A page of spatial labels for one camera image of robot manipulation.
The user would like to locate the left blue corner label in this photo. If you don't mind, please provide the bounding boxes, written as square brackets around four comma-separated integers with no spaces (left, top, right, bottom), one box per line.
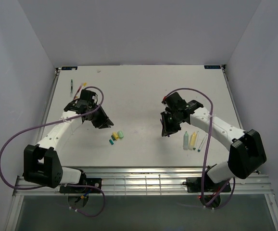
[61,66,78,71]

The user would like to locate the yellow highlighter cap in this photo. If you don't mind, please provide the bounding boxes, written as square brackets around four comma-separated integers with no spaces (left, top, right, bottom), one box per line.
[112,132,119,140]

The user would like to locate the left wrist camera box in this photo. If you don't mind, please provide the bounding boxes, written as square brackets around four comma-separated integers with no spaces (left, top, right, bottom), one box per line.
[79,90,98,107]

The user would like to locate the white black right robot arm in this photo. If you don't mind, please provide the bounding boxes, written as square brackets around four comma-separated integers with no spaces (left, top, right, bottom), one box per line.
[161,101,267,191]

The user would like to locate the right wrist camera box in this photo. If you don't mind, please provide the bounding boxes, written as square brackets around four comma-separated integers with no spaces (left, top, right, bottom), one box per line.
[164,92,187,110]

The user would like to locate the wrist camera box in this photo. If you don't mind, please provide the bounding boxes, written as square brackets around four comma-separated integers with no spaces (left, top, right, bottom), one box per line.
[79,90,98,107]
[164,92,187,110]

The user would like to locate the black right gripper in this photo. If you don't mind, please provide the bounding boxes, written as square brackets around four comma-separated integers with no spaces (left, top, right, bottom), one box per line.
[160,111,181,137]

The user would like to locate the red yellow thin pen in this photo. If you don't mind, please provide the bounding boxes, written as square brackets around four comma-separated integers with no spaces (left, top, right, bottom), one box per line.
[73,82,87,100]

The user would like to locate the white green thin pen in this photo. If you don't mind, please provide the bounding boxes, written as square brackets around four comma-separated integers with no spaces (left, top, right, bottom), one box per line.
[193,131,199,150]

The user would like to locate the green highlighter pen body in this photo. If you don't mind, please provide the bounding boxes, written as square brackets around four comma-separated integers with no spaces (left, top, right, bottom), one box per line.
[183,131,189,150]

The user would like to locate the green highlighter cap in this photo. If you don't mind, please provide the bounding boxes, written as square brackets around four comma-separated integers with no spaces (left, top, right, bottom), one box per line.
[117,130,124,139]

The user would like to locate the yellow highlighter pen body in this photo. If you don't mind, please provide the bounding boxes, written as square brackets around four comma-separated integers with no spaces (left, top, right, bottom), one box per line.
[189,132,197,150]

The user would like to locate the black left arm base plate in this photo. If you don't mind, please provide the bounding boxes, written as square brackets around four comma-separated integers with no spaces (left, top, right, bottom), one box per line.
[59,178,102,195]

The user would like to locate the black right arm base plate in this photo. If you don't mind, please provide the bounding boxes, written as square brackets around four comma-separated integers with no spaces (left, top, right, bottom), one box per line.
[182,177,231,193]

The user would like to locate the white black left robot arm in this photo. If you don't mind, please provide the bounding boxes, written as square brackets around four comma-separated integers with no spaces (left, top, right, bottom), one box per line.
[23,100,114,192]

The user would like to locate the green capped thin pen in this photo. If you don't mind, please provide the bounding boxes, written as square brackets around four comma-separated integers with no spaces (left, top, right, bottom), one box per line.
[70,79,73,97]

